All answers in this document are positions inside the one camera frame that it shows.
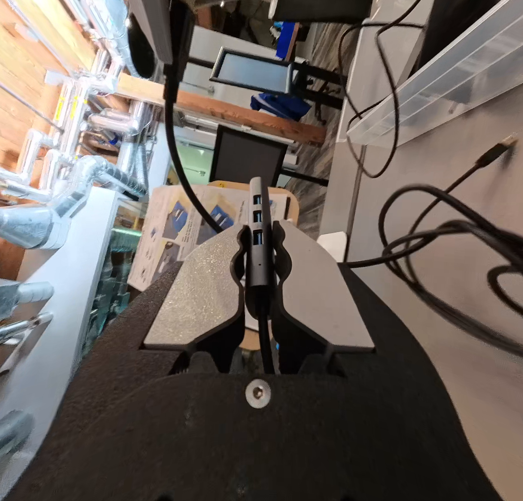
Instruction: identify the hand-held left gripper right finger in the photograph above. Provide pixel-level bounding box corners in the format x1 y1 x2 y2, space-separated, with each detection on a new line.
272 221 376 353

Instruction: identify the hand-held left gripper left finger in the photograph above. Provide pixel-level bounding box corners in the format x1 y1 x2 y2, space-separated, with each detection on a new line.
143 225 247 367

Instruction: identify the dark usb connector with cable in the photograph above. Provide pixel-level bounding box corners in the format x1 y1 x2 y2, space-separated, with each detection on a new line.
244 177 276 375

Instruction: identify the thick black cable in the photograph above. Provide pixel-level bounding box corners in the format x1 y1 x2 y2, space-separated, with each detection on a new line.
163 0 523 356

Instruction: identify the gold-plug black usb cable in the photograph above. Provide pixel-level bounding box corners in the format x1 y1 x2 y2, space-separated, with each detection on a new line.
338 0 441 179

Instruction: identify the black-plug thin usb cable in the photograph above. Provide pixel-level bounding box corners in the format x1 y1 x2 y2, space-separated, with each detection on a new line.
445 134 519 195

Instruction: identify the clear plastic bin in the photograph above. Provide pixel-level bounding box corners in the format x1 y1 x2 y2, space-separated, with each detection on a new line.
346 0 523 150

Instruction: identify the white stand base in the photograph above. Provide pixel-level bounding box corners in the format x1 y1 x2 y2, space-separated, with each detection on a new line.
319 231 349 262

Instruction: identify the printed instruction sheet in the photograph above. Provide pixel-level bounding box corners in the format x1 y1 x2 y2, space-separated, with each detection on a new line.
127 184 291 291

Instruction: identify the blue jacket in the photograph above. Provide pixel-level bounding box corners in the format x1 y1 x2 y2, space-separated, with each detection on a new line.
250 92 312 121

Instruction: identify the metal air duct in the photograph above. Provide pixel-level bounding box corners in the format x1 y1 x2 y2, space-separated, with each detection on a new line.
0 0 164 252

